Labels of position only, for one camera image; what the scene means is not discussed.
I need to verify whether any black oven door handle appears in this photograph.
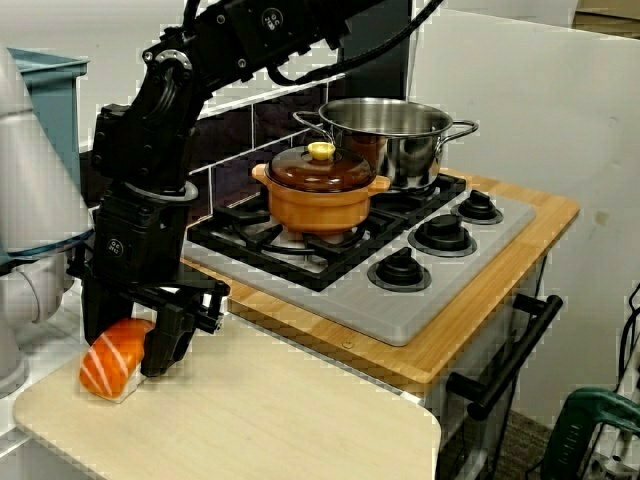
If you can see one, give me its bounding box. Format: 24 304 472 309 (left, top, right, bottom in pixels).
446 293 564 422

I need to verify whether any black stove knob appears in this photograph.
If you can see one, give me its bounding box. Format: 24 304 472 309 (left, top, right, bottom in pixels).
449 188 504 226
406 213 479 259
366 246 433 293

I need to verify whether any salmon nigiri sushi toy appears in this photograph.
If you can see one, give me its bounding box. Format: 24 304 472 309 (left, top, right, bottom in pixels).
78 318 158 404

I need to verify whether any stainless steel pot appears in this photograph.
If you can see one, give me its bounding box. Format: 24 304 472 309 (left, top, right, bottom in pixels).
292 97 480 193

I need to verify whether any brown cardboard box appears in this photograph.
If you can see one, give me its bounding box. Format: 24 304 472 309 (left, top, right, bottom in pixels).
572 0 640 39

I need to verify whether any orange toy pot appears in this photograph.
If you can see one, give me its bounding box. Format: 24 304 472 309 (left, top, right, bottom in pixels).
250 163 392 236

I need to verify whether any light wooden cutting board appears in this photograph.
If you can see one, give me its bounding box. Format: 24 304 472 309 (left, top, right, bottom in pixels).
12 298 444 480

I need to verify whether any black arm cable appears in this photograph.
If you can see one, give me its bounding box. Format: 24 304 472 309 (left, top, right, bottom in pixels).
264 0 446 84

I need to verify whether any teal dish rack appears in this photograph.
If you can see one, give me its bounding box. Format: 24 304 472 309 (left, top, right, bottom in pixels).
7 47 92 211

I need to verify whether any grey toy faucet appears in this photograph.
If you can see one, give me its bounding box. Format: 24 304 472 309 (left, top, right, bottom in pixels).
0 47 96 399

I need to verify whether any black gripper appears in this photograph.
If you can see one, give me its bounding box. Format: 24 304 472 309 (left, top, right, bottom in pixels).
67 182 231 378

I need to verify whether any black burner grate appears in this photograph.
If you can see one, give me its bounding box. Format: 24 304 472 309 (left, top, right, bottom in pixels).
372 172 468 221
186 197 401 294

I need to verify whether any black side panel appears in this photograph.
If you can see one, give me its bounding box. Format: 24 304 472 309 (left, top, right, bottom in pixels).
344 0 414 101

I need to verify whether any brown lid with yellow knob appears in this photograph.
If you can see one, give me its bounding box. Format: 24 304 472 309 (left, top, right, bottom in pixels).
263 141 377 193

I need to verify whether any grey stove top plate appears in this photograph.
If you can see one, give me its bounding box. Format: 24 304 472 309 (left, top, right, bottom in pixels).
173 187 538 348

